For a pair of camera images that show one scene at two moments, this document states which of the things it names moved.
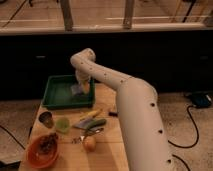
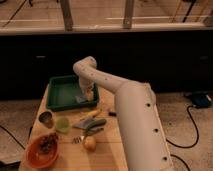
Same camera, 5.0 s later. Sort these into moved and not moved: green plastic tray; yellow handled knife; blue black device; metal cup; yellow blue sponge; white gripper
Moved: yellow blue sponge; white gripper
Not moved: yellow handled knife; green plastic tray; blue black device; metal cup
